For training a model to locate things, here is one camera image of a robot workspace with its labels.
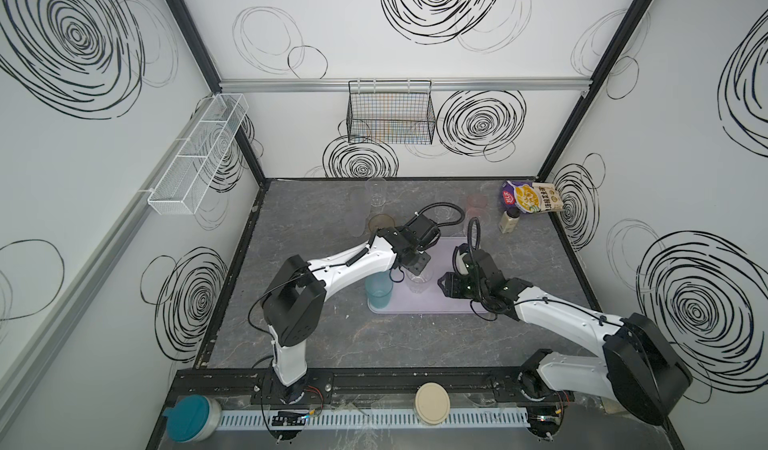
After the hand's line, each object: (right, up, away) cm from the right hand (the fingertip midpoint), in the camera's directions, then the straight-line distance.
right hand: (439, 285), depth 85 cm
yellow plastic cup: (-18, +18, +16) cm, 29 cm away
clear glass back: (-19, +29, +27) cm, 44 cm away
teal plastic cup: (-17, -2, +3) cm, 18 cm away
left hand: (-6, +8, +1) cm, 10 cm away
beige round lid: (-5, -21, -19) cm, 29 cm away
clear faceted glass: (-5, -1, +5) cm, 8 cm away
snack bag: (+40, +26, +27) cm, 55 cm away
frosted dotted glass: (-26, +23, +22) cm, 40 cm away
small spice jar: (+26, +18, +14) cm, 35 cm away
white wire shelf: (-65, +29, -12) cm, 72 cm away
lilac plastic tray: (-1, -5, +2) cm, 6 cm away
